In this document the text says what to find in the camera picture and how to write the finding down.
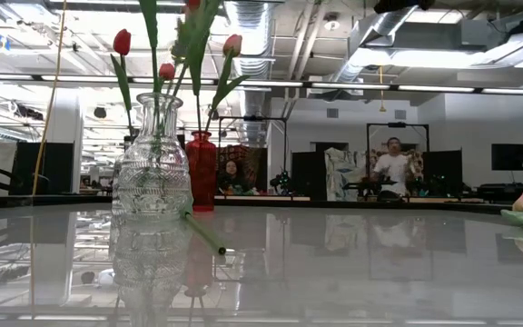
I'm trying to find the green stem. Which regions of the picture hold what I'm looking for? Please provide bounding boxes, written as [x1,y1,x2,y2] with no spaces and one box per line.
[177,181,227,256]

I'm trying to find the red glass vase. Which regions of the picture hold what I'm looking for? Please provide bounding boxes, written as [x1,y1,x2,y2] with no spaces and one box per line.
[183,130,220,213]

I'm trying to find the embossed clear glass vase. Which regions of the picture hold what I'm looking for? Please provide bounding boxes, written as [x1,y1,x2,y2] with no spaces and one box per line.
[110,92,192,223]

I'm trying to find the dark patterned fabric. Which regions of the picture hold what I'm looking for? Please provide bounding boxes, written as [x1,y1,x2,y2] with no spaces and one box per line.
[218,144,267,192]

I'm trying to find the person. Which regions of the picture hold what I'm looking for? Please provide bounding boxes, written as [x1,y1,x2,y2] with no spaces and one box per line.
[370,136,415,201]
[218,158,250,196]

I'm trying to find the white teal patterned fabric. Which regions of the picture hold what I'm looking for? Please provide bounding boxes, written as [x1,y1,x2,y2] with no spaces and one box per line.
[324,146,368,202]

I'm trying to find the brown patterned fabric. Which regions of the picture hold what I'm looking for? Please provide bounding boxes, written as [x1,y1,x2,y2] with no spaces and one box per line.
[366,148,426,183]

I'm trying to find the ceiling light strip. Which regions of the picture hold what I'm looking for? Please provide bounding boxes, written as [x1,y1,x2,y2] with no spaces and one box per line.
[0,72,523,96]

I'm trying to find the black monitor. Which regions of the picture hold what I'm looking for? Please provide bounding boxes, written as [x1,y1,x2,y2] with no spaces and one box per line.
[490,143,523,172]

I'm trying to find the black pipe frame stand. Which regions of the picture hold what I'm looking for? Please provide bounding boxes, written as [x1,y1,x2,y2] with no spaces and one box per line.
[217,115,289,183]
[365,121,430,201]

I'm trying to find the yellow ceiling pendant cord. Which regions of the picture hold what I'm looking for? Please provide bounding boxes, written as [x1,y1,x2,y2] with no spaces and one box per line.
[378,64,388,114]

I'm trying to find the silver corrugated ventilation duct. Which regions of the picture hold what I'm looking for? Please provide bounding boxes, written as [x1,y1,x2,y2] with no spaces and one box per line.
[224,0,274,146]

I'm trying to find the white rectangular ceiling duct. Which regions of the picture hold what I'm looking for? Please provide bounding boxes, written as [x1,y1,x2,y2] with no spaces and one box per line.
[347,20,523,87]

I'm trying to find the yellow extension cable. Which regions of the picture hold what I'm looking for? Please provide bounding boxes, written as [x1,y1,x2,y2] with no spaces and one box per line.
[29,0,68,197]

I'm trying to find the black aluminium table frame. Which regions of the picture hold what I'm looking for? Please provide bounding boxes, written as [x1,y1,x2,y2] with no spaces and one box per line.
[0,193,523,219]

